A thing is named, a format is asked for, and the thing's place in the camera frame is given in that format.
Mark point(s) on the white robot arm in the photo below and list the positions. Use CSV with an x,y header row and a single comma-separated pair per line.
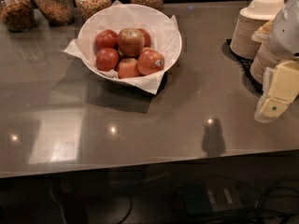
x,y
281,84

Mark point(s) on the paper bowl stack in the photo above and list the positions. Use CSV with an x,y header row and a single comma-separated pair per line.
x,y
250,19
264,57

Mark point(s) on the black device under table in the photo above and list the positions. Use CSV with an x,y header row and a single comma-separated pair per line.
x,y
212,199

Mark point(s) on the black mat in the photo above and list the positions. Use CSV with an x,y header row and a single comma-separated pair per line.
x,y
248,81

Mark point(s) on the red apple back left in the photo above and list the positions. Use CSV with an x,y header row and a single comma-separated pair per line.
x,y
106,39

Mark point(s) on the front paper bowl stack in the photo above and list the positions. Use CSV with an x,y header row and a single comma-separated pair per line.
x,y
264,57

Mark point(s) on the white paper liner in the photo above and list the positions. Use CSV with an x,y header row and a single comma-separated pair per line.
x,y
124,16

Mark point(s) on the back paper bowl stack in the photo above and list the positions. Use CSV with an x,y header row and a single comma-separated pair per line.
x,y
250,19

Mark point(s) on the white bowl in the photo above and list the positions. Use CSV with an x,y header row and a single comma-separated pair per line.
x,y
162,28

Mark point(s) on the red apple back right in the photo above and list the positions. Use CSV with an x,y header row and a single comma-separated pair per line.
x,y
147,37

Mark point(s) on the red apple front middle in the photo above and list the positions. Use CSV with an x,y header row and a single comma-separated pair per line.
x,y
127,68

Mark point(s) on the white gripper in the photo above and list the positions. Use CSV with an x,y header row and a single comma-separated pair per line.
x,y
286,34

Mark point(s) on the red apple with sticker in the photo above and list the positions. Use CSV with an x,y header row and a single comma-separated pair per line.
x,y
150,61

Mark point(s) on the red apple front left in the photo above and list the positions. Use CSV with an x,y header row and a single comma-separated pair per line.
x,y
107,59

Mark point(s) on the glass jar far left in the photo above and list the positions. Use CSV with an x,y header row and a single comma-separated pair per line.
x,y
17,15

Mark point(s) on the large top apple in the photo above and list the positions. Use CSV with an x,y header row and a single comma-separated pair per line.
x,y
131,42

